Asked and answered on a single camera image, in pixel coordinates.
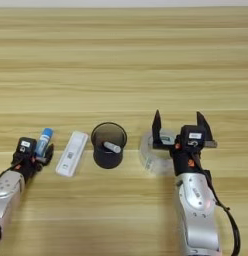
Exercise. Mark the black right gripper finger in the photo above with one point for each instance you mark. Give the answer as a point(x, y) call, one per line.
point(204, 125)
point(156, 130)

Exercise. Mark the blue glue stick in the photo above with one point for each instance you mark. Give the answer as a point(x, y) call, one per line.
point(43, 140)

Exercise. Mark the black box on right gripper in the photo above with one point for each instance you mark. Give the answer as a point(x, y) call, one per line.
point(193, 135)

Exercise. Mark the black mesh pen cup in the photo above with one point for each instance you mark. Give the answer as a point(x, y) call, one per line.
point(106, 160)

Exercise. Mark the clear tape roll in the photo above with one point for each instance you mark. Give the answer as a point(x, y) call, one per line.
point(147, 163)

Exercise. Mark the white plastic case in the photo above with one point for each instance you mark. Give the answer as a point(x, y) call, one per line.
point(72, 153)

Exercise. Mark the white cylinder stick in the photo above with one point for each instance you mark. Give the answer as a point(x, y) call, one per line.
point(112, 147)

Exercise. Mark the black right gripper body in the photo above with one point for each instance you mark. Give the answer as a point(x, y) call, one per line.
point(184, 160)

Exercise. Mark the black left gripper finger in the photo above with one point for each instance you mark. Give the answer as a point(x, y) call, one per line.
point(49, 151)

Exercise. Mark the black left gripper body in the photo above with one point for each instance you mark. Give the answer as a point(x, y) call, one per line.
point(27, 165)

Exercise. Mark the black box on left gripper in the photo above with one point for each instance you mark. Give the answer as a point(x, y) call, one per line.
point(26, 146)

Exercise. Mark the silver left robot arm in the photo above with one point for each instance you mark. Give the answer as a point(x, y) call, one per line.
point(7, 193)

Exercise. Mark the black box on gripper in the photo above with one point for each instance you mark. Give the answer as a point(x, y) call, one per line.
point(193, 135)
point(26, 146)

